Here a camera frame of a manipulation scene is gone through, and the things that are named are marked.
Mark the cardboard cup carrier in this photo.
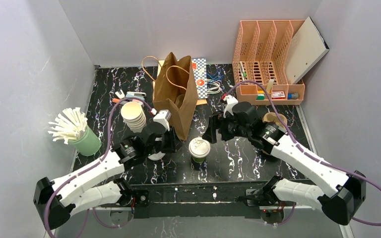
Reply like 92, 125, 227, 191
262, 112, 287, 131

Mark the green paper coffee cup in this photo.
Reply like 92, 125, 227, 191
188, 137, 211, 168

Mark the brown paper bag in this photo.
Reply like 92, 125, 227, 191
142, 52, 198, 141

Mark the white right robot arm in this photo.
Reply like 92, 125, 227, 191
202, 95, 366, 225

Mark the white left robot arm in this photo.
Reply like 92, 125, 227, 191
33, 110, 179, 230

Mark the stack of white lids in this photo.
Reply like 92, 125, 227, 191
121, 102, 146, 133

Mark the checkered paper sheet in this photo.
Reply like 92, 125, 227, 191
191, 58, 208, 100

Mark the orange file organizer rack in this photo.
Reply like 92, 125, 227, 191
232, 20, 305, 105

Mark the green cup of stirrers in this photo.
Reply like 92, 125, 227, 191
48, 107, 101, 156

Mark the white folder board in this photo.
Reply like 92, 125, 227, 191
284, 17, 329, 84

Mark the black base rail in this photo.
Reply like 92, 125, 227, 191
131, 181, 266, 205

